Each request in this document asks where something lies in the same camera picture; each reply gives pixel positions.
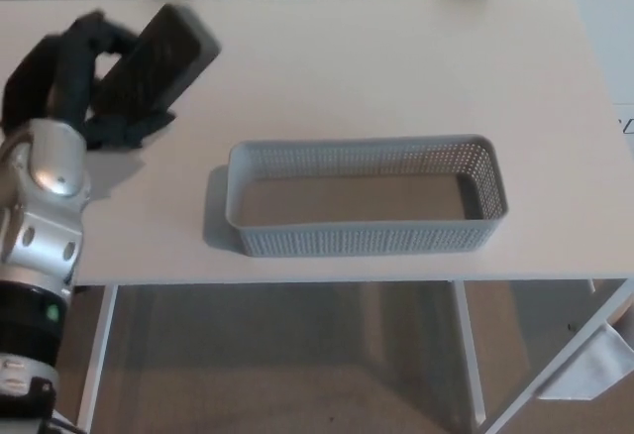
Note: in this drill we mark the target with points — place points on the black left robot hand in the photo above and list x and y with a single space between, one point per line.
69 72

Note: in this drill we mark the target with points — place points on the dark felt board eraser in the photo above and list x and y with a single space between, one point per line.
158 57

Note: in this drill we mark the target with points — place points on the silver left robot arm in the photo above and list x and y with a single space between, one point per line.
44 206

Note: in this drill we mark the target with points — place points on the grey perforated plastic basket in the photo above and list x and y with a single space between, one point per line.
366 243

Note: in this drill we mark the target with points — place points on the white fabric hanging pocket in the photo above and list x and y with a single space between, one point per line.
584 369

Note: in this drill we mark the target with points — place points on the beige rounded object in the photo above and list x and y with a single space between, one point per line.
625 307

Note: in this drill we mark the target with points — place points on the white metal frame desk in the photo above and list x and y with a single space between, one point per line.
371 67

